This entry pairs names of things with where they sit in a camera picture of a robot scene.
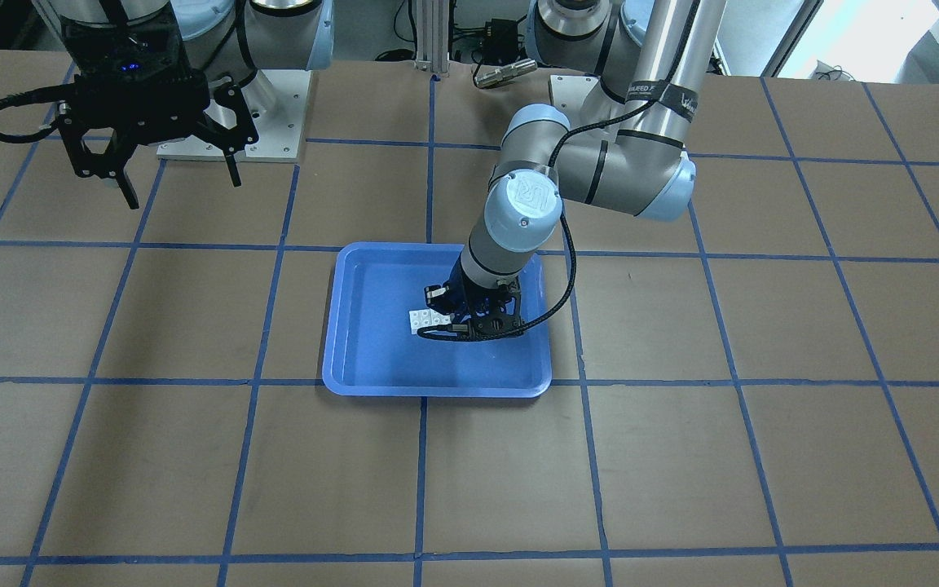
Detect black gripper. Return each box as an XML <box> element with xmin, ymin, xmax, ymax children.
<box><xmin>425</xmin><ymin>277</ymin><xmax>522</xmax><ymax>339</ymax></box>

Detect white block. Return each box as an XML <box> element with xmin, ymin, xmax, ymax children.
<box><xmin>408</xmin><ymin>309</ymin><xmax>436</xmax><ymax>334</ymax></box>
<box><xmin>421</xmin><ymin>309</ymin><xmax>452</xmax><ymax>328</ymax></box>

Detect blue plastic tray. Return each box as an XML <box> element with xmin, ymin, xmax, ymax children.
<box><xmin>321</xmin><ymin>241</ymin><xmax>553</xmax><ymax>399</ymax></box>

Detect aluminium frame post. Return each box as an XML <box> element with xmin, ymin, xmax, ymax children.
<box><xmin>409</xmin><ymin>1</ymin><xmax>453</xmax><ymax>79</ymax></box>

